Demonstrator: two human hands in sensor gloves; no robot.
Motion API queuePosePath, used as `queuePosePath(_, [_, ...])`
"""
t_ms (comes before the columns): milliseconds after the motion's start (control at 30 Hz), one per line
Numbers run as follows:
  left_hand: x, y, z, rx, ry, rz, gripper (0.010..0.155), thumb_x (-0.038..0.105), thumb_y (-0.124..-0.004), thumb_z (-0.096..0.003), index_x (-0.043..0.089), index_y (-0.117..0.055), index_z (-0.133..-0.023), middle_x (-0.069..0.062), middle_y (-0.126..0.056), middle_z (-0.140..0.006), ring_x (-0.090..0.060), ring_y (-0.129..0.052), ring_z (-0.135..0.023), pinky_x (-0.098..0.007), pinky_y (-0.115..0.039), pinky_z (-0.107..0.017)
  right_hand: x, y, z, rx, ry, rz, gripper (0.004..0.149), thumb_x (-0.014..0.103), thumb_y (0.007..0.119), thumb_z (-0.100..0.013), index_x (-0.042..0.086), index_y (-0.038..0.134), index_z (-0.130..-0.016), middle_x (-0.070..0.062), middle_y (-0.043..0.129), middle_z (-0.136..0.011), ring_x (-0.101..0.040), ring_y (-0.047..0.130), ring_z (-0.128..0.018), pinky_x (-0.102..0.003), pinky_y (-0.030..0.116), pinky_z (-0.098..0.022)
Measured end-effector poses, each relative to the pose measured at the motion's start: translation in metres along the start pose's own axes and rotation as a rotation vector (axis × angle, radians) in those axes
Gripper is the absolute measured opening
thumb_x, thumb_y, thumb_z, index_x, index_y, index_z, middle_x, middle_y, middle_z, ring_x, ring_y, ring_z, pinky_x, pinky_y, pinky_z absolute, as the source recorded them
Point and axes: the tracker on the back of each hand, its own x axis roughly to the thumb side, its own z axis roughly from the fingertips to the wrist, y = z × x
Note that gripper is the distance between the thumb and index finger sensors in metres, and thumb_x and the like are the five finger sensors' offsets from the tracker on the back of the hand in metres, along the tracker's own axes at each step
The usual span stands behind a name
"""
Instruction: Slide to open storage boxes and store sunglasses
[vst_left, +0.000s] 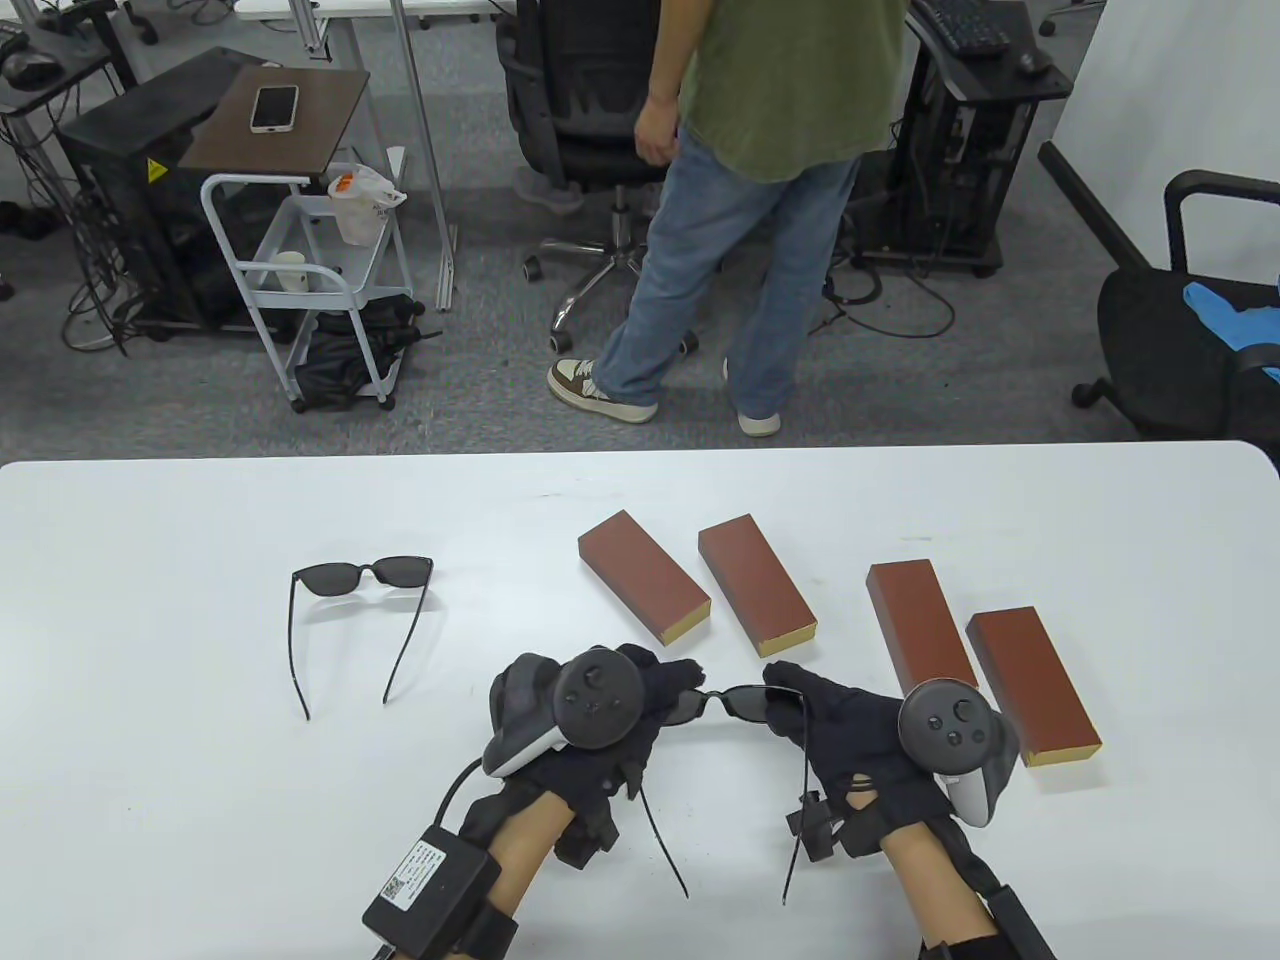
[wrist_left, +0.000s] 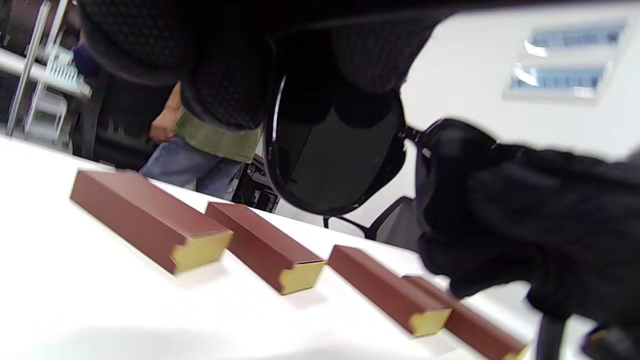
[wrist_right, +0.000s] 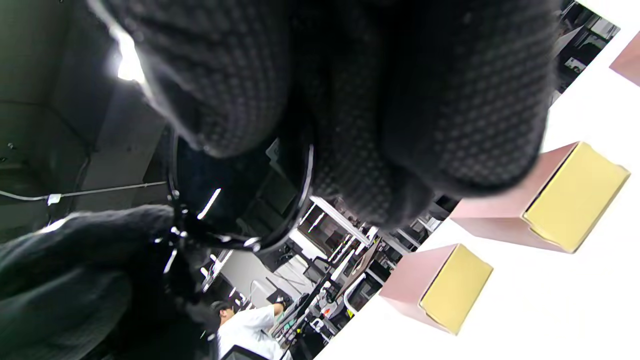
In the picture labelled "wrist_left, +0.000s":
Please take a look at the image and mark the person's right hand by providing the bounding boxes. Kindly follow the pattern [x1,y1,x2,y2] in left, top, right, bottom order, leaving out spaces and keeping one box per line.
[414,119,640,328]

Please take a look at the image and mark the small blue white poster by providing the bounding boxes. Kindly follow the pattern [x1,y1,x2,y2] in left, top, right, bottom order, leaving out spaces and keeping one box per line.
[524,22,627,57]
[504,62,612,99]

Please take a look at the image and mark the person's left hand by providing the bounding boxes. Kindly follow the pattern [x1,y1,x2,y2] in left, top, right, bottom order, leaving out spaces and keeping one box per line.
[75,0,451,132]

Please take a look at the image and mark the black mesh office chair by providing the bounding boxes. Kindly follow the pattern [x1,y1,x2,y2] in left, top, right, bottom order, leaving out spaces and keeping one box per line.
[72,70,176,171]

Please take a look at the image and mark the black computer cart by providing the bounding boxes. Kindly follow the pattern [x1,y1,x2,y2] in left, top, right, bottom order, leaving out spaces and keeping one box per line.
[232,152,281,213]

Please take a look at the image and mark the brown sliding storage box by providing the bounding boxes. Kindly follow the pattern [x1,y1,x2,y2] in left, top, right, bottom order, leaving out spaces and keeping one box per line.
[327,245,453,338]
[402,275,531,360]
[70,169,234,276]
[205,201,327,296]

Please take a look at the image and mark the black sunglasses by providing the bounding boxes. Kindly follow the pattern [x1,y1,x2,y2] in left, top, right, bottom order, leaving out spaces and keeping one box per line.
[264,30,501,217]

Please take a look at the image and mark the white partition board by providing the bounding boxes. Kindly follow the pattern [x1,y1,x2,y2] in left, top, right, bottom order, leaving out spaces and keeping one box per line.
[275,0,640,241]

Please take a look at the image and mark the silver aluminium post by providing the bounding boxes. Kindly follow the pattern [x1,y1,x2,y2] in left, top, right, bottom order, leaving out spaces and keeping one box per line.
[5,0,71,137]

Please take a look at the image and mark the black armchair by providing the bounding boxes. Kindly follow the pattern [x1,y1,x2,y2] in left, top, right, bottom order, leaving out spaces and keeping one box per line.
[322,196,423,253]

